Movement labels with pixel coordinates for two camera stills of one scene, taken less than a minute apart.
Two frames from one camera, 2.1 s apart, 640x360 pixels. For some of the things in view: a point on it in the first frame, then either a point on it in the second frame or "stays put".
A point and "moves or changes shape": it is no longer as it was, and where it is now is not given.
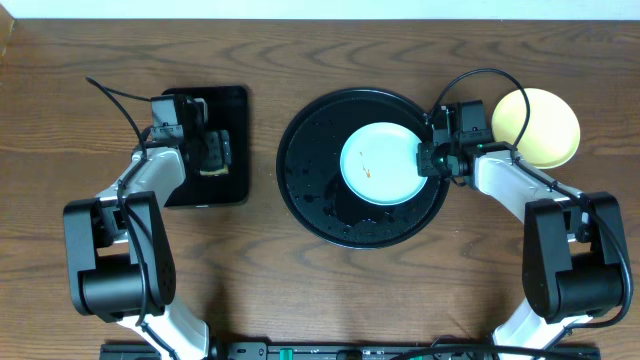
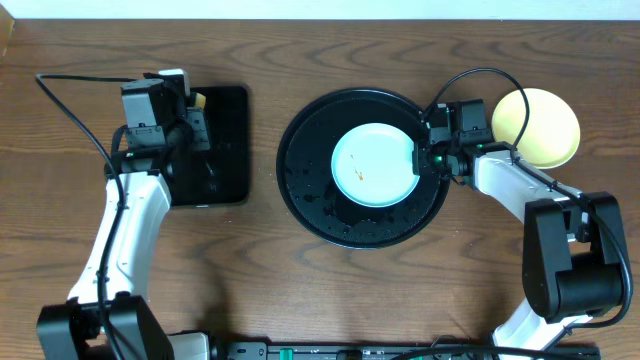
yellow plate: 552,132 stays put
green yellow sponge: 224,171 moves or changes shape
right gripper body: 437,161 stays put
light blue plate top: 378,164 moves or changes shape
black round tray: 308,167 stays put
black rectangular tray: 228,110 stays put
